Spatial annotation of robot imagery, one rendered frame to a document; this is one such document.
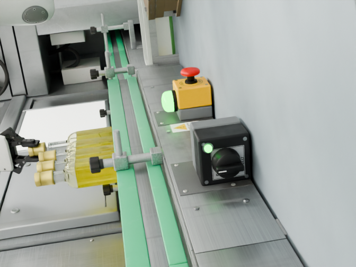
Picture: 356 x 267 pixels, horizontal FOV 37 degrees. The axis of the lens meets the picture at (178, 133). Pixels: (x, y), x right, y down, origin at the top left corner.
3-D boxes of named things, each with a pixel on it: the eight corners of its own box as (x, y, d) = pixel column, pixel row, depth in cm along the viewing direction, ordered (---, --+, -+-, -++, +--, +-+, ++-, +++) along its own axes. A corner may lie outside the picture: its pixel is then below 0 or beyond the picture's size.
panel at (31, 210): (109, 105, 216) (24, 116, 212) (108, 98, 214) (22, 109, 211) (120, 221, 133) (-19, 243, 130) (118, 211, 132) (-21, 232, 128)
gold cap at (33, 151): (47, 151, 144) (30, 153, 143) (45, 139, 142) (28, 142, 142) (46, 157, 140) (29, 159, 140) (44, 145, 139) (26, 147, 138)
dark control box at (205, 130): (241, 158, 91) (192, 165, 90) (239, 114, 88) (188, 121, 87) (254, 179, 83) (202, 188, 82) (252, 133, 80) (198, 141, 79)
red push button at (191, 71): (180, 82, 111) (178, 67, 110) (198, 80, 112) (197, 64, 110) (183, 88, 108) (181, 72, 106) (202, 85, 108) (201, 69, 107)
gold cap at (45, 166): (57, 171, 133) (39, 174, 133) (55, 158, 133) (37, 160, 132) (56, 175, 130) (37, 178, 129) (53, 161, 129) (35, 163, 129)
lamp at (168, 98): (175, 107, 113) (161, 108, 113) (173, 87, 112) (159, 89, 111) (178, 114, 109) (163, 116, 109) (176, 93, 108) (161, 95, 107)
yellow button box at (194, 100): (208, 106, 116) (175, 110, 115) (206, 72, 113) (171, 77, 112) (215, 116, 109) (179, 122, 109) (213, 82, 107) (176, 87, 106)
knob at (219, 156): (240, 171, 82) (246, 181, 79) (212, 176, 82) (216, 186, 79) (239, 145, 81) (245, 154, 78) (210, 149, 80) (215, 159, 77)
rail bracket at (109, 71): (138, 103, 156) (96, 108, 155) (131, 46, 150) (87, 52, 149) (139, 106, 154) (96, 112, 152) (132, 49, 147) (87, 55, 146)
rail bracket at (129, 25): (149, 49, 217) (94, 55, 215) (144, 7, 210) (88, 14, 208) (150, 51, 212) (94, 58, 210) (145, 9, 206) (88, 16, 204)
